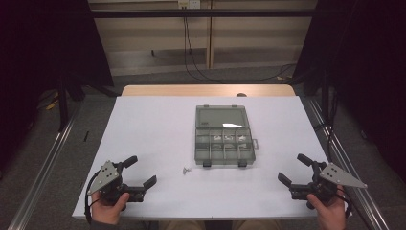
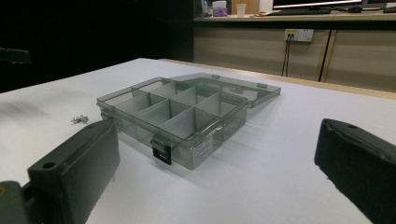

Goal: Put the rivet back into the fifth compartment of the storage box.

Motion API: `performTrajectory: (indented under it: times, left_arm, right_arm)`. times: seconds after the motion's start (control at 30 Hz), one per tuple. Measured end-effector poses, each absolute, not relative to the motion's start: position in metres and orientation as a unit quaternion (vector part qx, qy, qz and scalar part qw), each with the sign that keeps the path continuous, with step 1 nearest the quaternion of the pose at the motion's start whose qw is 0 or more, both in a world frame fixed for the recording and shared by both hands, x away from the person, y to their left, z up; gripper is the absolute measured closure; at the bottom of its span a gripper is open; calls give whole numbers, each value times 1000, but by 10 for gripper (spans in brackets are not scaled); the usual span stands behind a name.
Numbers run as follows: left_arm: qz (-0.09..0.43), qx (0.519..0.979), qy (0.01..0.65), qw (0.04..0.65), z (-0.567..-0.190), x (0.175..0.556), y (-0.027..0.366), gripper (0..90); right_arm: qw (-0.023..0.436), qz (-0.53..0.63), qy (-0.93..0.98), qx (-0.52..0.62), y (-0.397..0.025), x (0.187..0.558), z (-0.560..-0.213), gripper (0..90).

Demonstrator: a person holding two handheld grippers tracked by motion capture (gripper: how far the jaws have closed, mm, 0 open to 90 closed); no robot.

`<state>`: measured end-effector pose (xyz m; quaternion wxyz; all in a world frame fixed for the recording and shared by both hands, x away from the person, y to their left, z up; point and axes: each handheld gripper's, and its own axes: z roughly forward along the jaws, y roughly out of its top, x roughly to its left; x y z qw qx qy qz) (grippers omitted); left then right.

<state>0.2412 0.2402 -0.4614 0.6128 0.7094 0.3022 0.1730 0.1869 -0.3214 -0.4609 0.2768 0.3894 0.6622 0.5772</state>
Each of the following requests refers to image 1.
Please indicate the aluminium floor rail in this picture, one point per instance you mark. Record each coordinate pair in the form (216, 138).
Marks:
(348, 172)
(48, 163)

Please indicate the black horizontal bar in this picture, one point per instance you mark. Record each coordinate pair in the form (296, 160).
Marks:
(198, 13)

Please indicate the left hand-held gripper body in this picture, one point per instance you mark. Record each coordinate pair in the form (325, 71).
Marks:
(107, 179)

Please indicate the small silver screw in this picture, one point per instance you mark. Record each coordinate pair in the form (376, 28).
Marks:
(186, 170)

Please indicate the grey clear compartment box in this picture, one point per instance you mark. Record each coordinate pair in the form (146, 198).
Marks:
(223, 137)

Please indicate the wooden table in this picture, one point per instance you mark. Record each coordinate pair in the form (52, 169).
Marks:
(178, 90)

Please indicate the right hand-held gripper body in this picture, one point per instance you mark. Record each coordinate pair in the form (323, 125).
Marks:
(332, 179)

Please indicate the black curtain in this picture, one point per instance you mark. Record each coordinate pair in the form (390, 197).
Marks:
(370, 80)
(38, 64)

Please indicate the person's right hand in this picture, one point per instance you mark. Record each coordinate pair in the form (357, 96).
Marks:
(328, 212)

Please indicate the small pile of silver screws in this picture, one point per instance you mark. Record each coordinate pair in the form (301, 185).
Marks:
(242, 138)
(217, 138)
(228, 137)

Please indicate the yellow floor tape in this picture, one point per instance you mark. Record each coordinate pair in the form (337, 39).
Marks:
(52, 103)

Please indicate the person's left hand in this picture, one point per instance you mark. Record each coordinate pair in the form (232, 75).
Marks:
(108, 211)

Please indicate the black metal stand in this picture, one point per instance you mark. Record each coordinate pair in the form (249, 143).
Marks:
(325, 96)
(63, 105)

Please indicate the white table board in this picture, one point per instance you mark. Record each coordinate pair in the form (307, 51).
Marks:
(153, 137)

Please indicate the small black floor object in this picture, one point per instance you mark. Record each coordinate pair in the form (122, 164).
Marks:
(86, 136)

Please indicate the white wall socket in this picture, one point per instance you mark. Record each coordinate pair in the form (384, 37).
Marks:
(189, 4)

